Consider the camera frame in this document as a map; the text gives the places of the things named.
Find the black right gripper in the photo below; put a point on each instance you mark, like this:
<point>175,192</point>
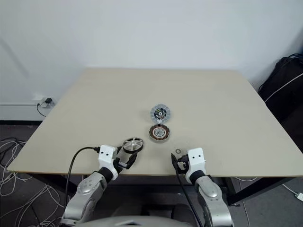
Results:
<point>183,163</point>

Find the grey round metal disc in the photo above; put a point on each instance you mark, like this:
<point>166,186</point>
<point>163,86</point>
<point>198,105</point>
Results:
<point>161,114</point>

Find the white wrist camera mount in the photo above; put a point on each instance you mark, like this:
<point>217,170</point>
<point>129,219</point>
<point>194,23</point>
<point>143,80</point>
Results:
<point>106,156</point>
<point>195,158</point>

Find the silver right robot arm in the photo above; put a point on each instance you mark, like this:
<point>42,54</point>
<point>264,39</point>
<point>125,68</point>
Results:
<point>210,189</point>

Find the black rotor with silver spokes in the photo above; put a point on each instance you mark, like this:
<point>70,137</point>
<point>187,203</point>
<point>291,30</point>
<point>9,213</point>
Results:
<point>132,144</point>

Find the white wall socket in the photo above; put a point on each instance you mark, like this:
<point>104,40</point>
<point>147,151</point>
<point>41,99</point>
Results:
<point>38,100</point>

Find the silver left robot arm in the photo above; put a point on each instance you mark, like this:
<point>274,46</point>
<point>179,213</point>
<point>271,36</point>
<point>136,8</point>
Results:
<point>87,189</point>

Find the black bag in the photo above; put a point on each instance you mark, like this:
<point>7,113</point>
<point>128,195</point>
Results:
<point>284,94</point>

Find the motor stator base copper windings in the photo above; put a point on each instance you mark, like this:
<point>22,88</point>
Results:
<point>160,134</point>

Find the white power strip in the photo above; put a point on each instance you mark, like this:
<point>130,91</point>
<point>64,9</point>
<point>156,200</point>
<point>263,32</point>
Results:
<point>299,196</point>

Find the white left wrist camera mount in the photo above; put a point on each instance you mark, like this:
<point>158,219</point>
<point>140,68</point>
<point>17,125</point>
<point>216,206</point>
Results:
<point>106,156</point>

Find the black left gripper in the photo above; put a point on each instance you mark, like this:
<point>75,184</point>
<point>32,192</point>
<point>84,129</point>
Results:
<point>121,163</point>

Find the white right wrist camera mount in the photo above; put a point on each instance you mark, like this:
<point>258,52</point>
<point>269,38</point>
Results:
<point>195,158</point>

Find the black plug adapter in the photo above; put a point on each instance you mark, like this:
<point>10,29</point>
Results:
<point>48,101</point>

